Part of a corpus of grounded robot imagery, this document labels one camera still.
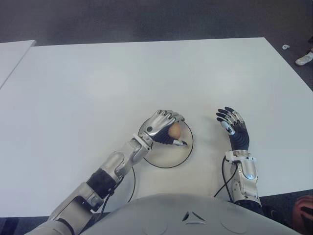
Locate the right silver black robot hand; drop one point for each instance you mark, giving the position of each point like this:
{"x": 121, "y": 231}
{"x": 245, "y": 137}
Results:
{"x": 240, "y": 138}

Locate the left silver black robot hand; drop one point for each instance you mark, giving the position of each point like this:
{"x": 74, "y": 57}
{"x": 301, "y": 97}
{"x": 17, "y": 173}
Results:
{"x": 159, "y": 127}

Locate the yellow red apple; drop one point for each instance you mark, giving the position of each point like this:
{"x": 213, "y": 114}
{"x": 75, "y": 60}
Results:
{"x": 175, "y": 131}

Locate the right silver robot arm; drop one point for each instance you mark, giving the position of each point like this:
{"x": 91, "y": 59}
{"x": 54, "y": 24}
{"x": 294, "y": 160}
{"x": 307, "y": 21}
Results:
{"x": 245, "y": 176}

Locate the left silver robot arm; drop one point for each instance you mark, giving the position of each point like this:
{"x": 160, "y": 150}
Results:
{"x": 107, "y": 171}

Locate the white plate with black rim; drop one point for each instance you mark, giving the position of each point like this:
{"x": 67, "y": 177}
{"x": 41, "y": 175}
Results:
{"x": 171, "y": 156}

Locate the grey white robot torso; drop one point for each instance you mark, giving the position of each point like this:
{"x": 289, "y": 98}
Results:
{"x": 190, "y": 215}

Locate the person's bare hand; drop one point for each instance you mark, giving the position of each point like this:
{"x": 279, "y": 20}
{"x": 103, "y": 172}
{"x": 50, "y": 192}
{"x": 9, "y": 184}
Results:
{"x": 305, "y": 204}

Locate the white sneaker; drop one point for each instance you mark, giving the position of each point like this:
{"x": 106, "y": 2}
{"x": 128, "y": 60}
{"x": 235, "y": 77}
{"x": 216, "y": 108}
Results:
{"x": 304, "y": 59}

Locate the small white floor object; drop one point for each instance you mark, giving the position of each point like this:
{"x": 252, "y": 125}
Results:
{"x": 285, "y": 46}

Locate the neighbouring white table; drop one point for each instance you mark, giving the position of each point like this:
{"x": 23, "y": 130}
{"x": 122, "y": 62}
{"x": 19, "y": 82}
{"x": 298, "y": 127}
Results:
{"x": 11, "y": 60}

